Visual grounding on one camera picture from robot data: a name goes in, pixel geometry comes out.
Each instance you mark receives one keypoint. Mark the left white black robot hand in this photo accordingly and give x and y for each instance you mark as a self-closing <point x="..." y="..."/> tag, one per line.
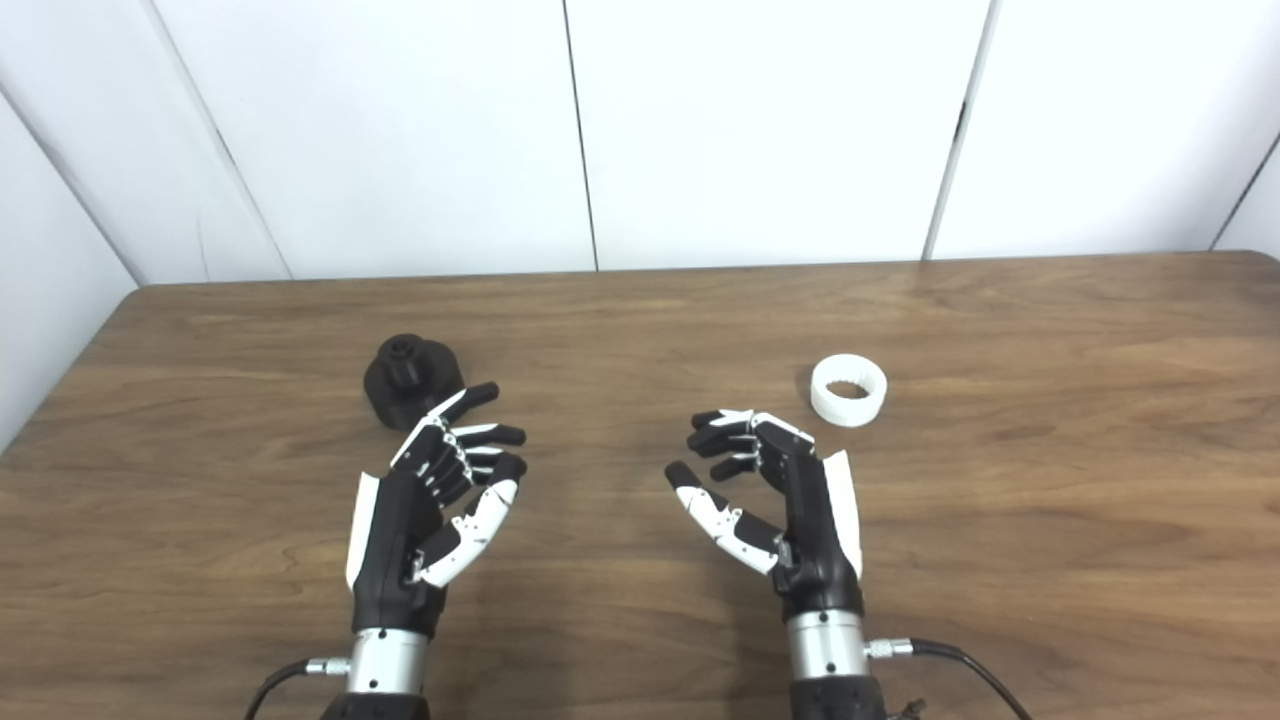
<point x="395" y="540"/>

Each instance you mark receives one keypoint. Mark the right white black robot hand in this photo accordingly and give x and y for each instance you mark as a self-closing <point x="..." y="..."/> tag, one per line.
<point x="815" y="530"/>

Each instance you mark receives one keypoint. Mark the round black plastic part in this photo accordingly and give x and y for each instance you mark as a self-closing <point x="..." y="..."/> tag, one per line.
<point x="400" y="385"/>

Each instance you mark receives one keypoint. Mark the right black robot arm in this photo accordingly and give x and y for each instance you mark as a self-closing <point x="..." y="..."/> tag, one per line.
<point x="825" y="648"/>

